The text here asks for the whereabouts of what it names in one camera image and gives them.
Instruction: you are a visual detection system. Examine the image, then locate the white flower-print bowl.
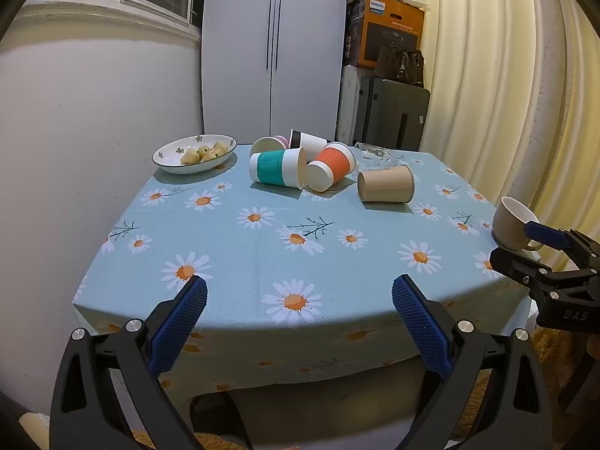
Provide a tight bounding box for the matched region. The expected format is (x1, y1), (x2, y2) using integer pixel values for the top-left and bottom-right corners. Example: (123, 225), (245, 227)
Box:
(153, 134), (238, 176)

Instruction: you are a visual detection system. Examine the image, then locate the blue daisy tablecloth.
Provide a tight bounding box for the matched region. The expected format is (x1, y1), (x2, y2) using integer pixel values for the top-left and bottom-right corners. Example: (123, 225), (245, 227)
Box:
(72, 142), (533, 398)

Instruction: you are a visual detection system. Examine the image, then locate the white wardrobe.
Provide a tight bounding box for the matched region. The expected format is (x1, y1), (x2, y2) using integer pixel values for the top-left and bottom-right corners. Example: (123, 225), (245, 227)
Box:
(201, 0), (350, 144)

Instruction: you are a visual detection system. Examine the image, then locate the brown fluffy rug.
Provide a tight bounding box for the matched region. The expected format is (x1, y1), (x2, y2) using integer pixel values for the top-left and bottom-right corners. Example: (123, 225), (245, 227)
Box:
(532, 327), (600, 437)

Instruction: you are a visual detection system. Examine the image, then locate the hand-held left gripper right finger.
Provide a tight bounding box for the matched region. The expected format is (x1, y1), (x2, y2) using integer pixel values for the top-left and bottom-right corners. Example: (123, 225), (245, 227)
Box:
(392, 274), (555, 450)

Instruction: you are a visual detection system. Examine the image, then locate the dark grey suitcase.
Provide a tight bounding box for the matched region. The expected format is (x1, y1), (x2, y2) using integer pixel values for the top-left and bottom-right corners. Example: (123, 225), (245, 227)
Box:
(363, 77), (431, 153)

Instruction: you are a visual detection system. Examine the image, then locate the brown handbag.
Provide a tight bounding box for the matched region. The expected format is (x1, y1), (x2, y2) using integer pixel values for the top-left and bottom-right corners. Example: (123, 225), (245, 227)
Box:
(374, 46), (425, 88)

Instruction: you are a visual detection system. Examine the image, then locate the clear glass cup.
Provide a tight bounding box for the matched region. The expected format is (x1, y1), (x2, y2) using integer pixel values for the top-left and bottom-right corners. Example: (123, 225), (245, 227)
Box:
(353, 142), (397, 172)

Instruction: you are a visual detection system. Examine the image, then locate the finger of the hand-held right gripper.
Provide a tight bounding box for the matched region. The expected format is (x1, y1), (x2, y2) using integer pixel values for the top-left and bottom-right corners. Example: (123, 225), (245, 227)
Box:
(489, 247), (563, 297)
(524, 222), (600, 273)

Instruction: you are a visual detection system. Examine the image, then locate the cream curtain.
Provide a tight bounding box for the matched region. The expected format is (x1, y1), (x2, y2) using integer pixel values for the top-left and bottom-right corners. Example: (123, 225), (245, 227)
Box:
(397, 0), (600, 263)

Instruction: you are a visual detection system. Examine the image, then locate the beige mug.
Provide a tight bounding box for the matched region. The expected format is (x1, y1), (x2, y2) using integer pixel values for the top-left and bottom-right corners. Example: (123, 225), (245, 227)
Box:
(490, 196), (545, 252)

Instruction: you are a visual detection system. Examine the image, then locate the black and white paper cup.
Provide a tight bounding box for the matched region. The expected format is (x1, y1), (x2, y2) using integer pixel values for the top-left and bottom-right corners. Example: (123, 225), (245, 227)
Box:
(288, 128), (329, 153)

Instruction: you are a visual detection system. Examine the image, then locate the pink paper cup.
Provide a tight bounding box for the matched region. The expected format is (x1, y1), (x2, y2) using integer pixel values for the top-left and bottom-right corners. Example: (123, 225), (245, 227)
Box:
(249, 135), (291, 156)

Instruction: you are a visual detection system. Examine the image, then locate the brown paper cup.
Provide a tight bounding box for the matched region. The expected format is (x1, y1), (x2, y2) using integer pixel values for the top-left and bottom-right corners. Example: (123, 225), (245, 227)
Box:
(357, 164), (416, 204)

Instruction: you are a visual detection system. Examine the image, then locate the teal banded paper cup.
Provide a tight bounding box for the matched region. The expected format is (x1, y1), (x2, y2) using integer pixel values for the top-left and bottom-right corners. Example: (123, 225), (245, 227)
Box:
(249, 147), (308, 191)

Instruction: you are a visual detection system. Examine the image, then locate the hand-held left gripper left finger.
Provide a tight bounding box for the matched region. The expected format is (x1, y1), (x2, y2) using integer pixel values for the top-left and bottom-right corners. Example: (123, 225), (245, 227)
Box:
(49, 275), (209, 450)

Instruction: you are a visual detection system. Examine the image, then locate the orange cardboard box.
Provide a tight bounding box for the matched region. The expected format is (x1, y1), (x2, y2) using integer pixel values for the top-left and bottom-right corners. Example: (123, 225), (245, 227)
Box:
(358, 0), (430, 69)

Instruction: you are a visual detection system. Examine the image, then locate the orange banded paper cup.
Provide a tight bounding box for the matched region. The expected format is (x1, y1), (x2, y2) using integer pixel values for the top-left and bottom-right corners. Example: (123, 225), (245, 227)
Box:
(306, 141), (358, 193)

